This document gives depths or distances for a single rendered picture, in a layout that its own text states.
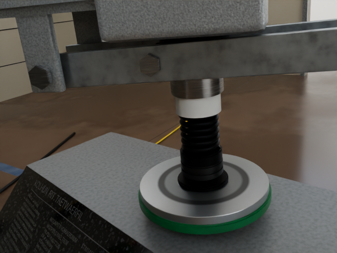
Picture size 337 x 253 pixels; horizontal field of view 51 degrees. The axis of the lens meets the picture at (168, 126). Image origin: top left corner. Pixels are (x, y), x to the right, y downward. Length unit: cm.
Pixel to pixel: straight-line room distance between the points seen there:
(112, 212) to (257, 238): 25
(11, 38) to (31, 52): 532
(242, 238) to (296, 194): 16
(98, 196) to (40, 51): 31
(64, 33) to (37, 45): 591
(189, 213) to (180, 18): 27
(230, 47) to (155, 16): 11
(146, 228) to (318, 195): 30
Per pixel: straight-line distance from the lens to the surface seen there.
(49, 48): 51
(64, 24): 643
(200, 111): 51
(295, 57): 46
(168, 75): 47
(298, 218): 61
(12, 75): 583
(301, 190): 68
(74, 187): 75
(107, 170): 79
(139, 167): 78
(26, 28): 52
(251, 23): 40
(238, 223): 52
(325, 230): 59
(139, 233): 58
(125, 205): 66
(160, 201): 55
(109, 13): 43
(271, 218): 60
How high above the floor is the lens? 121
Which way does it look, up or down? 20 degrees down
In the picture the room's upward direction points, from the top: 5 degrees counter-clockwise
